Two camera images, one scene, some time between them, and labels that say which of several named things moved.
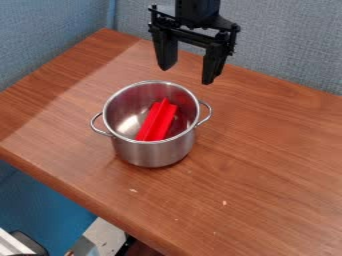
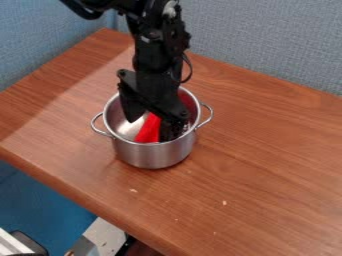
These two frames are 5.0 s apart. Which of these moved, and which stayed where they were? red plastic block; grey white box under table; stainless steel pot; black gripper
Moved: black gripper
Stayed: grey white box under table; red plastic block; stainless steel pot
